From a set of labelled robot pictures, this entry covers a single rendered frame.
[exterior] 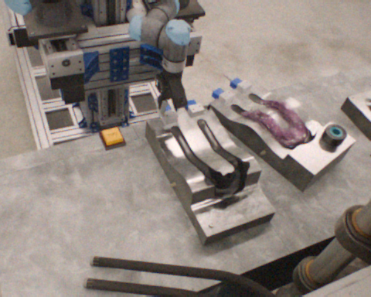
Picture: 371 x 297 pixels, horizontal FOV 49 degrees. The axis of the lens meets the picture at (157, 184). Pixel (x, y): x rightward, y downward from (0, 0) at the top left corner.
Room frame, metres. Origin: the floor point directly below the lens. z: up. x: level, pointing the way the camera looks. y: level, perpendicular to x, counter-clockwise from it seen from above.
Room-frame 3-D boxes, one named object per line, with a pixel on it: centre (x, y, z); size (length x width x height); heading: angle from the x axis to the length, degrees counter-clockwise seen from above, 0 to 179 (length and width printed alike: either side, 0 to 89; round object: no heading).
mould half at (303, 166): (1.16, -0.43, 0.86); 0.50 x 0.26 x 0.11; 47
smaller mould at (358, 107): (1.33, -0.85, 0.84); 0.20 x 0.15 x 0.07; 30
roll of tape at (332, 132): (1.08, -0.61, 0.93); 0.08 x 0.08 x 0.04
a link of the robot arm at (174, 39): (1.10, 0.01, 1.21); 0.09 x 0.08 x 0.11; 72
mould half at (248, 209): (0.91, -0.16, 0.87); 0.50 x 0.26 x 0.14; 30
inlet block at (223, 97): (1.30, -0.19, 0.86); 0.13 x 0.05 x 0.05; 47
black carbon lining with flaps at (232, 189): (0.92, -0.16, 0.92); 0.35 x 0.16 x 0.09; 30
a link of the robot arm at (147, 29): (1.15, 0.09, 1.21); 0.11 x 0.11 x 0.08; 72
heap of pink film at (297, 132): (1.16, -0.42, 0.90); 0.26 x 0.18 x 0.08; 47
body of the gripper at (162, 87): (1.10, 0.01, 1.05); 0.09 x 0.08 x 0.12; 30
